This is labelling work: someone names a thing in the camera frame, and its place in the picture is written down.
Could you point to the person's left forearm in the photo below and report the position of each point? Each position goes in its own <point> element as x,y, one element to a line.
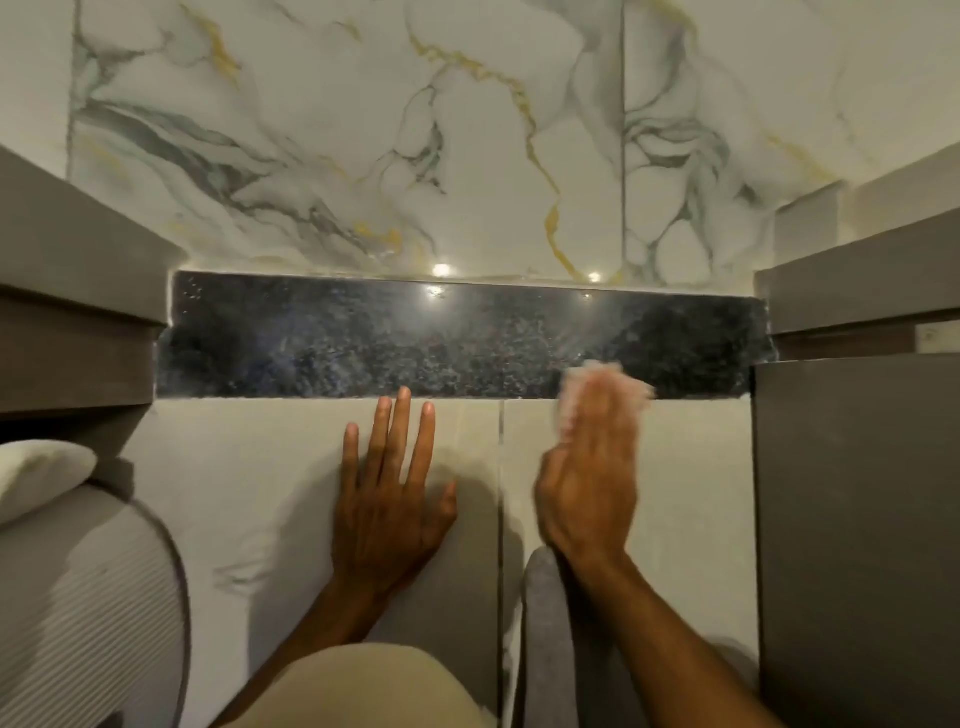
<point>300,652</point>

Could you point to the grey trouser leg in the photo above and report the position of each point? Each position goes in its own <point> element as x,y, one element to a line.
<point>547,645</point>

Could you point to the person's left thumb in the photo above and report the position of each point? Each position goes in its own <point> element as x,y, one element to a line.
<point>447,510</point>

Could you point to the white cushion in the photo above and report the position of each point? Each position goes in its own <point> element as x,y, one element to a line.
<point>37,472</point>

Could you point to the person's left middle finger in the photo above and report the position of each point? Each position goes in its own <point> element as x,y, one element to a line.
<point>398,435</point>

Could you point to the white ribbed cover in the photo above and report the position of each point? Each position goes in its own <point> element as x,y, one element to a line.
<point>82,615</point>

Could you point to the person's left hand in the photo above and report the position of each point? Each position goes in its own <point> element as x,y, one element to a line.
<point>382,525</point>

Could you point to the beige trouser leg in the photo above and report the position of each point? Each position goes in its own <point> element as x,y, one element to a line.
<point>360,694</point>

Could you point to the grey-brown shelf board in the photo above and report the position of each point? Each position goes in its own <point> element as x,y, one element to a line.
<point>862,277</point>

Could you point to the tall grey-brown cabinet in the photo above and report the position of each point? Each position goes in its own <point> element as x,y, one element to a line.
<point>862,540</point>

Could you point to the dark speckled granite ledge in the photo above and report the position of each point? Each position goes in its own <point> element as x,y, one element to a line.
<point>450,337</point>

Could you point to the person's right forearm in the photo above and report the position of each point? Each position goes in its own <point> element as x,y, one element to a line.
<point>660,652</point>

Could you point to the white wiping cloth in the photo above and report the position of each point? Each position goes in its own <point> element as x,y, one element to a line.
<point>637,388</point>

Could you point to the person's right thumb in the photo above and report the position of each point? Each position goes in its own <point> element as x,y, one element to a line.
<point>551,484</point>

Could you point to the person's right hand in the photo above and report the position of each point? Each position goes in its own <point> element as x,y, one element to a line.
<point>592,487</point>

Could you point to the person's left little finger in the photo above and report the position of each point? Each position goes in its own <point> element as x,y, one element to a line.
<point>352,456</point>

